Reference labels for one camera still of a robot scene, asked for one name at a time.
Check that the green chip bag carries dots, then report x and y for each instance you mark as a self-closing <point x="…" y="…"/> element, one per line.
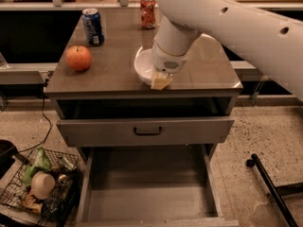
<point x="41" y="162"/>

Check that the grey top drawer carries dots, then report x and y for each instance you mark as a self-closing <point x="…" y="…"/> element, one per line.
<point x="120" y="132"/>

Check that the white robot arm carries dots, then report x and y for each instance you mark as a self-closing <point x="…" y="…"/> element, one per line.
<point x="273" y="43"/>

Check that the black drawer handle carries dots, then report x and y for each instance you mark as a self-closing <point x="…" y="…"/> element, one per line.
<point x="147" y="132"/>

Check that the beige cup in basket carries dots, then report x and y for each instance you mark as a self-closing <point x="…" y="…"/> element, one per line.
<point x="42" y="185"/>

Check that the red apple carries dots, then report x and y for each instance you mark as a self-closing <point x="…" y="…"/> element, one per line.
<point x="78" y="57"/>

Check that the black wire basket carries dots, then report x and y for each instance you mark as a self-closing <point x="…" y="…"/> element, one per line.
<point x="54" y="211"/>

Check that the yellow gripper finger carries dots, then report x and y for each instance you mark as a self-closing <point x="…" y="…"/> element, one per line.
<point x="160" y="80"/>

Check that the grey drawer cabinet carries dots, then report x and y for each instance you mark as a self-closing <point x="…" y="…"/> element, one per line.
<point x="208" y="86"/>

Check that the blue pepsi can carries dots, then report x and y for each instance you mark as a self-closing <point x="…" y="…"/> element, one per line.
<point x="92" y="26"/>

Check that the black chair leg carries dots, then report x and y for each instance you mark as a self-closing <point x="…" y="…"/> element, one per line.
<point x="277" y="192"/>

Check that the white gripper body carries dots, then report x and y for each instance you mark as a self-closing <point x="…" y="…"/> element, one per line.
<point x="167" y="62"/>

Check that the red coke can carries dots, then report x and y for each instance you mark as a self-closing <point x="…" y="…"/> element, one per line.
<point x="147" y="13"/>

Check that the grey open bottom drawer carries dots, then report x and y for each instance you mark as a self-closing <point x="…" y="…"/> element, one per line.
<point x="150" y="187"/>

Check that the white bowl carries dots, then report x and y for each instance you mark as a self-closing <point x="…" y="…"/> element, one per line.
<point x="143" y="65"/>

